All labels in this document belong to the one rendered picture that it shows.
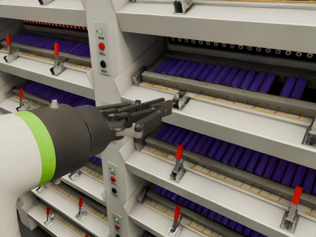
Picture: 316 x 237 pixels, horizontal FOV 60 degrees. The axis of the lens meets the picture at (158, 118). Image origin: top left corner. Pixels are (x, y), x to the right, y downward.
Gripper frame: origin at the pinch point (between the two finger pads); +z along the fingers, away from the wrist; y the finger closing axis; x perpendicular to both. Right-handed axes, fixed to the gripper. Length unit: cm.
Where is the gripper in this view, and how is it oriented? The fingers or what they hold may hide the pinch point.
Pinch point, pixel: (156, 108)
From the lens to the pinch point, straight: 54.1
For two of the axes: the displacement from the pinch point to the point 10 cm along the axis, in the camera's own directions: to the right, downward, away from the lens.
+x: 0.9, -9.4, -3.2
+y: 8.1, 2.5, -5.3
